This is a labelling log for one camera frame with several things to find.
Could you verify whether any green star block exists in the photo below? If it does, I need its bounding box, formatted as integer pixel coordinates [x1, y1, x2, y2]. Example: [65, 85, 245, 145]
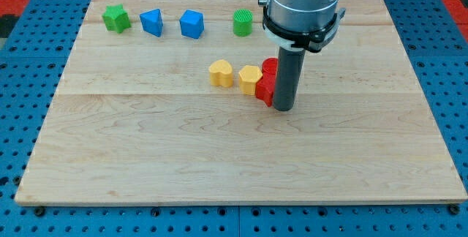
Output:
[102, 4, 131, 34]

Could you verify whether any wooden board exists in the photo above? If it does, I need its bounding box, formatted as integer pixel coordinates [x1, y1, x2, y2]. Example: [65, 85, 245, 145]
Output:
[15, 0, 467, 207]

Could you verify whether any yellow heart block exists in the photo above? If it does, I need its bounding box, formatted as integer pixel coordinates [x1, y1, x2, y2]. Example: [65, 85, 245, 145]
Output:
[208, 59, 233, 88]

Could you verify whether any blue cube block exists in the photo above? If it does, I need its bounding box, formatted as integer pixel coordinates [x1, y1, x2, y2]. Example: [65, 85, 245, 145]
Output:
[179, 10, 204, 39]

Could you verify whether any red cylinder block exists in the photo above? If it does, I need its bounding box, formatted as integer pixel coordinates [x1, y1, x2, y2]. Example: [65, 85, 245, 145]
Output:
[262, 57, 278, 75]

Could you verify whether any yellow hexagon block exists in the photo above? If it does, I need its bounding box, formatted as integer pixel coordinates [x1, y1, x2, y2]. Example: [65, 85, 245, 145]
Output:
[238, 65, 263, 96]

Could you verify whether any red star block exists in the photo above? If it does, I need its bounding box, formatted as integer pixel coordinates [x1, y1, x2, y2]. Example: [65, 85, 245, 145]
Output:
[255, 73, 276, 107]

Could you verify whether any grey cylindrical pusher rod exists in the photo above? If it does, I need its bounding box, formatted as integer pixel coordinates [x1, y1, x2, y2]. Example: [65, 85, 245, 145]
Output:
[272, 48, 305, 111]

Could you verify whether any green cylinder block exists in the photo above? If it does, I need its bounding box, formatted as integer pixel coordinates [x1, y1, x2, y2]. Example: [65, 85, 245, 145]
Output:
[233, 9, 253, 37]

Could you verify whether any black clamp ring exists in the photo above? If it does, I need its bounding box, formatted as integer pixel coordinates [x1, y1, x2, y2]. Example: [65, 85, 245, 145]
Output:
[261, 7, 347, 54]

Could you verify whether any blue triangle block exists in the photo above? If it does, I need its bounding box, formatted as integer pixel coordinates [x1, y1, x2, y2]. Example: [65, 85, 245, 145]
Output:
[140, 9, 163, 37]

